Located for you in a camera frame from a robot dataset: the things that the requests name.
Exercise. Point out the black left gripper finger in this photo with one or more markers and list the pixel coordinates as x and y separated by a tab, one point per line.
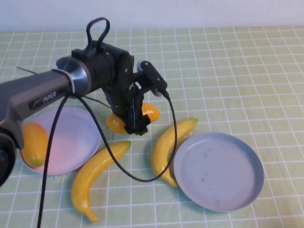
136	127

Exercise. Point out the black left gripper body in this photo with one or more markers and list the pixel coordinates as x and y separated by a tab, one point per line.
123	90

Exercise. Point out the orange yellow mango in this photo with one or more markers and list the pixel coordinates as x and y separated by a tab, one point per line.
152	111
34	145

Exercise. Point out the small yellow banana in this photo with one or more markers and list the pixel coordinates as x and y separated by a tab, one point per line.
164	147

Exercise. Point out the large yellow banana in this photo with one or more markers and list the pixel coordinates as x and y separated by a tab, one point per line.
95	171

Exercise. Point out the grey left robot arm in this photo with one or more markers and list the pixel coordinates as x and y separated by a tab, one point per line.
35	88

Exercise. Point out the pink round plate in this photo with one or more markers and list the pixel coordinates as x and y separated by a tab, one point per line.
71	142

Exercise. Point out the blue round plate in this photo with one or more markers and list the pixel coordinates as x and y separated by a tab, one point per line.
218	171

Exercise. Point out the white zip tie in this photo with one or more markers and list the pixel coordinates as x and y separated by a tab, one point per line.
72	83

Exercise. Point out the green checked tablecloth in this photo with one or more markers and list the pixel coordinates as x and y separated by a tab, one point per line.
225	83

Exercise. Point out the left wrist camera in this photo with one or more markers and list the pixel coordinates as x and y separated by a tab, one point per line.
152	73

